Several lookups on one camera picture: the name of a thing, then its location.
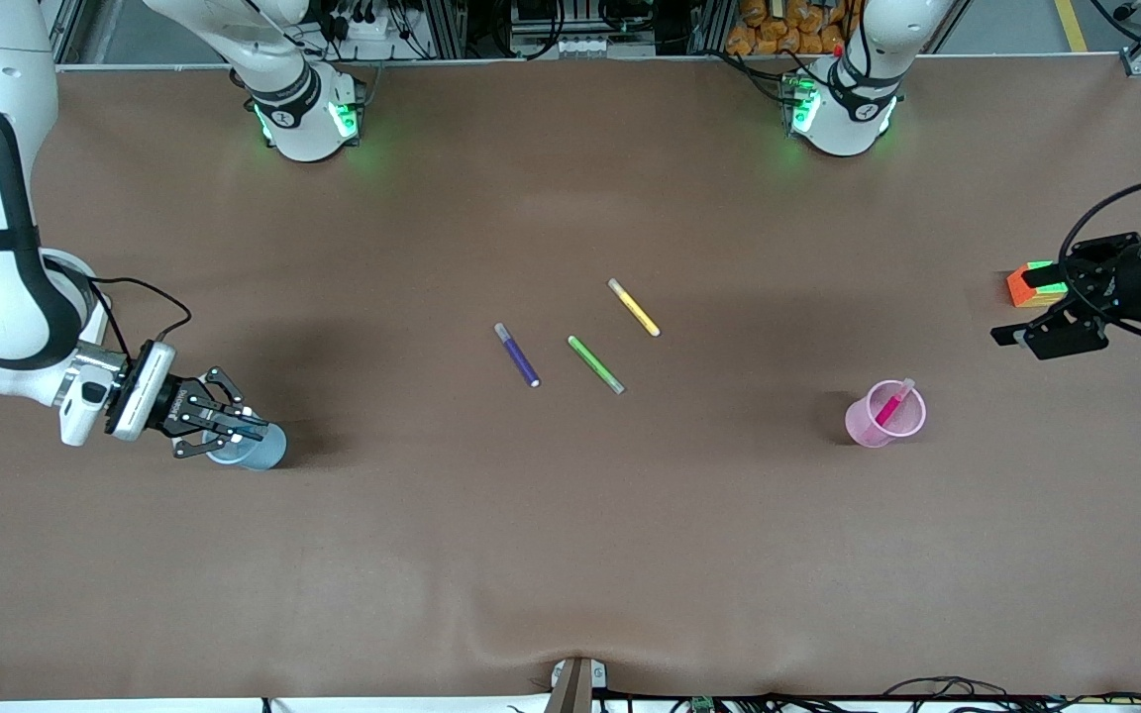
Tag pink marker pen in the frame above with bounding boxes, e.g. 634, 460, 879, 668
876, 378, 916, 429

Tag light blue plastic cup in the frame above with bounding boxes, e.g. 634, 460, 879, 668
204, 421, 287, 471

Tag multicoloured puzzle cube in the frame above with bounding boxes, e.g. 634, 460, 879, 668
1006, 260, 1069, 308

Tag pink plastic cup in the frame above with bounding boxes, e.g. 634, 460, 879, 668
845, 379, 927, 449

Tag purple marker pen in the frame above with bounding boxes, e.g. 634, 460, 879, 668
493, 322, 542, 388

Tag green marker pen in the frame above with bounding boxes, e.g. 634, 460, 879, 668
568, 336, 626, 395

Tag orange snack packet pile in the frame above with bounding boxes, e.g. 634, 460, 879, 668
726, 0, 869, 57

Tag white power strip black plugs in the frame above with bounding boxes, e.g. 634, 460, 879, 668
318, 0, 438, 62

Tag yellow marker pen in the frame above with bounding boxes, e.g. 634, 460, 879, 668
607, 278, 662, 339

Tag grey equipment rack box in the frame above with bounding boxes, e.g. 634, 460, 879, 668
509, 0, 661, 60

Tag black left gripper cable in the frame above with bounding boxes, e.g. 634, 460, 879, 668
1061, 170, 1141, 350

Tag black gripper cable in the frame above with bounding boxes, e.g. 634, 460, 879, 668
90, 277, 193, 343
1061, 170, 1141, 350

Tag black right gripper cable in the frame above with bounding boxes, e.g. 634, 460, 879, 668
90, 277, 193, 343

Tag black cable bundle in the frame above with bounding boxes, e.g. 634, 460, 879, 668
868, 676, 1141, 713

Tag brown camera mount post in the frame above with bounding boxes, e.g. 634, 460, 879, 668
544, 656, 609, 713

